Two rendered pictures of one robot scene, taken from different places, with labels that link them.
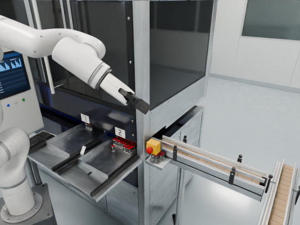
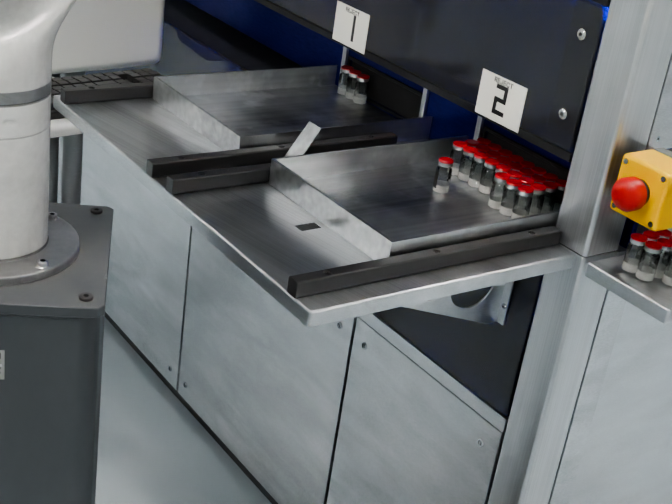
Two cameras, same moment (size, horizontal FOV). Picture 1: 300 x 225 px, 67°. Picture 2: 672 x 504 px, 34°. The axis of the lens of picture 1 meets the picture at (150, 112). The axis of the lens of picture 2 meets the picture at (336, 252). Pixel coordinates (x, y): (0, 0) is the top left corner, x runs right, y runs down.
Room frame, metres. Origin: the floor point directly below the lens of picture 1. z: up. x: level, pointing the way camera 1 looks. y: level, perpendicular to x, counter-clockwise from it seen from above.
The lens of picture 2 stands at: (-0.12, -0.03, 1.43)
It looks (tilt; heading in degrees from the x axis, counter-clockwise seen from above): 25 degrees down; 17
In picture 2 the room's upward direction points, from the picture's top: 9 degrees clockwise
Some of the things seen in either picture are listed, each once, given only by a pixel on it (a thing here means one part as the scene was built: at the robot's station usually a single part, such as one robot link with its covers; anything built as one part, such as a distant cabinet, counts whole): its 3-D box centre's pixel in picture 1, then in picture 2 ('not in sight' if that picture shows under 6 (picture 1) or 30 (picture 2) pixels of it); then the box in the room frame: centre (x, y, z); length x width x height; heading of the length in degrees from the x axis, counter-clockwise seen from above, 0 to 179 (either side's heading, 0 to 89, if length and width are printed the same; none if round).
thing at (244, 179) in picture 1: (205, 160); not in sight; (1.10, -0.34, 0.92); 0.69 x 0.16 x 0.16; 55
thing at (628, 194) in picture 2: (149, 149); (631, 193); (1.11, 0.00, 1.00); 0.04 x 0.04 x 0.04; 55
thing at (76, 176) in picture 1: (86, 154); (313, 170); (1.24, 0.43, 0.87); 0.70 x 0.48 x 0.02; 55
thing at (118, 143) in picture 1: (122, 145); (494, 179); (1.29, 0.19, 0.91); 0.18 x 0.02 x 0.05; 55
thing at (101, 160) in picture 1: (112, 154); (432, 194); (1.20, 0.25, 0.90); 0.34 x 0.26 x 0.04; 145
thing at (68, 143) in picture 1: (77, 138); (292, 107); (1.39, 0.53, 0.90); 0.34 x 0.26 x 0.04; 145
